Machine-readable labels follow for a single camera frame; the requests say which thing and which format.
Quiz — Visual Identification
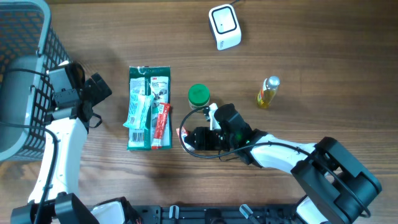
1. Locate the left camera cable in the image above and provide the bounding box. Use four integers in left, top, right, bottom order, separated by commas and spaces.
0, 68, 60, 224

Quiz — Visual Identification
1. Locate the grey plastic shopping basket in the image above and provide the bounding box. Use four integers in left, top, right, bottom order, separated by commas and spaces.
1, 0, 69, 161

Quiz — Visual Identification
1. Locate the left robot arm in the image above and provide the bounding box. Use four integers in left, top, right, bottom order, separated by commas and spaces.
11, 61, 112, 223

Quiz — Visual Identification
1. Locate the orange small carton box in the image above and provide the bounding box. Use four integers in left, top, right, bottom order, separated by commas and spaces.
176, 127, 190, 142

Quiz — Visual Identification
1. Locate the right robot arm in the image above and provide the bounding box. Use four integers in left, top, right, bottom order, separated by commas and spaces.
178, 103, 382, 223

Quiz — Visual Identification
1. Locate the white barcode scanner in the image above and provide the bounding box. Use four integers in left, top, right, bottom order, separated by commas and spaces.
208, 4, 242, 51

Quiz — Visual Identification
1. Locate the right camera cable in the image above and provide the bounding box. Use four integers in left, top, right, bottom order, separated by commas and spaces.
178, 106, 373, 218

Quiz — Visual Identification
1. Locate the small yellow oil bottle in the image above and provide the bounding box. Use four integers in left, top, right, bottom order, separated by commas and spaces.
257, 76, 280, 108

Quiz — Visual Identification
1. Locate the camera cable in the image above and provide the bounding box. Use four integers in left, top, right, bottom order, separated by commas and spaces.
178, 106, 373, 218
0, 68, 60, 224

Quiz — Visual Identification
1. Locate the green 3M product package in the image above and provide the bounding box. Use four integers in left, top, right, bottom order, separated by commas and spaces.
123, 67, 172, 151

